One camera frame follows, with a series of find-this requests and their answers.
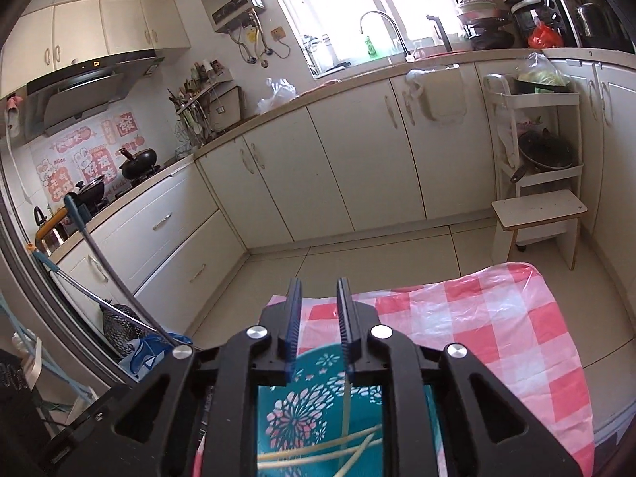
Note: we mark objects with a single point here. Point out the white rolling cart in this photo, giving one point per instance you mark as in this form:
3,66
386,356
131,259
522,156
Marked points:
566,104

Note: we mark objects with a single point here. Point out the hanging pink white cloth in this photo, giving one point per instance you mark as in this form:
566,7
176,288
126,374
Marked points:
12,109

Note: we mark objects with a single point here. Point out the teal perforated plastic basket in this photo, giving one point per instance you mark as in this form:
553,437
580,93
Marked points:
308,407

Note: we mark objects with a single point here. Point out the red plastic bag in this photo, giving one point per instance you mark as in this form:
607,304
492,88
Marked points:
544,36

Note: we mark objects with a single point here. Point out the white hanging door bin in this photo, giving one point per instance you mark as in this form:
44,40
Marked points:
439,97

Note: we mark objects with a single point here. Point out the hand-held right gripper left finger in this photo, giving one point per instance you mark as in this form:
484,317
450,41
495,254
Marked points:
295,318

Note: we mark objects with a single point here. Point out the black faucet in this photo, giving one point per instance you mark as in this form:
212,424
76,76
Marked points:
439,30

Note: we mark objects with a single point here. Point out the bag of green vegetables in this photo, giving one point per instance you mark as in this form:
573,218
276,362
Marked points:
539,72

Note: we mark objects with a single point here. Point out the chrome gooseneck faucet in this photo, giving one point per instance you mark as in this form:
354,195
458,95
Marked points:
385,22

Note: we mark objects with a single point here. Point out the black cooking pot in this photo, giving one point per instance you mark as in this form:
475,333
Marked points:
87,194

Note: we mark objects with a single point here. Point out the stack of pots and dishes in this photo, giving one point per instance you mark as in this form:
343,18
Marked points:
484,22

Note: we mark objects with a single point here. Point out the green dish soap bottle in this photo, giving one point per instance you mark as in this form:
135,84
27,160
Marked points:
370,45

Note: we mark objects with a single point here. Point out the black range hood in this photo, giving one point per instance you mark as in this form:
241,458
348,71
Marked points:
84,94

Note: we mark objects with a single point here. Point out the pale wooden chopstick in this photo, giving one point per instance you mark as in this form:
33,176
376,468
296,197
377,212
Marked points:
356,454
318,444
308,458

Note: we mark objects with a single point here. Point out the metal pole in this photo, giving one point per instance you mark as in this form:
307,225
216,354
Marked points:
89,294

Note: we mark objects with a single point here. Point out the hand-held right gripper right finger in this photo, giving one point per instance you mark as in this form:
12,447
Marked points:
344,318

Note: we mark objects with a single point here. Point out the black wok with lid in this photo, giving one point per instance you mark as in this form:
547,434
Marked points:
139,164

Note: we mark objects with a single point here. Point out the floral bin with blue bag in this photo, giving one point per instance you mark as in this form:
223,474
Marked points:
44,303

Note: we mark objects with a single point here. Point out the kitchen window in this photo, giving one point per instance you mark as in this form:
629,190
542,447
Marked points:
372,0

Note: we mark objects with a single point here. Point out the black toaster oven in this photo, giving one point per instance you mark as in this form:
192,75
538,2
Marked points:
534,12

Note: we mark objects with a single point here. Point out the cream wall cabinets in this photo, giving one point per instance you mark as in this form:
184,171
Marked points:
99,30

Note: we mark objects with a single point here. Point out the wall utensil rack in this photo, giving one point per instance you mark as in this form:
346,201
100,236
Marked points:
194,94

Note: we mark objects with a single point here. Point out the pink checkered plastic tablecloth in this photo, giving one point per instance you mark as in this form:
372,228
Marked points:
447,318

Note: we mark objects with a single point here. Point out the white step stool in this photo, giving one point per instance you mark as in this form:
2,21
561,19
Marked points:
539,211

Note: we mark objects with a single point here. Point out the cream base cabinets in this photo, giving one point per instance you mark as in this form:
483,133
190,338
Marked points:
348,159

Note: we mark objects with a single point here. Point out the pink wall stickers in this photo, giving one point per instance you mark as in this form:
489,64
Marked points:
84,159

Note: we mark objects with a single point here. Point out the black pan with glass lid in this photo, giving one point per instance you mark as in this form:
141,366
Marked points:
544,151

